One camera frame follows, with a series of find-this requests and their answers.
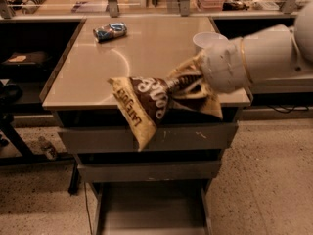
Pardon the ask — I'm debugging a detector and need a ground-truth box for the grey open bottom drawer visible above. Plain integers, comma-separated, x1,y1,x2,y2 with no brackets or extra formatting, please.
92,180,213,235

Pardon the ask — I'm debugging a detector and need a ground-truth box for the grey middle drawer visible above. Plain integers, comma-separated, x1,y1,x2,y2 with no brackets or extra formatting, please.
78,161,221,183

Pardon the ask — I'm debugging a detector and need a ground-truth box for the crushed blue soda can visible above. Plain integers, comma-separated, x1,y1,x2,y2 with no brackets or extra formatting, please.
93,23,127,43

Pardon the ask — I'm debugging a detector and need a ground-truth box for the grey top drawer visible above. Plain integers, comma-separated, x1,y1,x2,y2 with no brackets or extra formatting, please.
59,122,238,154

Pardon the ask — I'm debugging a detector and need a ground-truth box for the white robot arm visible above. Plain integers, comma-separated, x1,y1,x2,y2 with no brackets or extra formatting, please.
200,2,313,93

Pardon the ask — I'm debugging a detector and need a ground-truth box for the white ceramic bowl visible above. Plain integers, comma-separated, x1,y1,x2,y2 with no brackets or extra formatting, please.
193,31,228,53

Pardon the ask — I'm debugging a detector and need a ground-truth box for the black cable on floor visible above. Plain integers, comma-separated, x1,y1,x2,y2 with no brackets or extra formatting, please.
265,104,309,114

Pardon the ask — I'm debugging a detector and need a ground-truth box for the grey drawer cabinet with counter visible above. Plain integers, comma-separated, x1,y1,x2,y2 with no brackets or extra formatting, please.
38,15,253,235

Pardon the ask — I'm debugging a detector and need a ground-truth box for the brown sea salt chip bag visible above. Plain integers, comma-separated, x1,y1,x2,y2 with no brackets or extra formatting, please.
108,53,223,152

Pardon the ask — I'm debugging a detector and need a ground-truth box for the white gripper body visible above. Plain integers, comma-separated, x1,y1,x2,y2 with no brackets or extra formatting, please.
200,39,251,93

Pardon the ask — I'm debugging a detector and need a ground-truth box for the black metal table leg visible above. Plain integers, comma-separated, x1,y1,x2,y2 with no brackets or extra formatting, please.
0,115,81,196

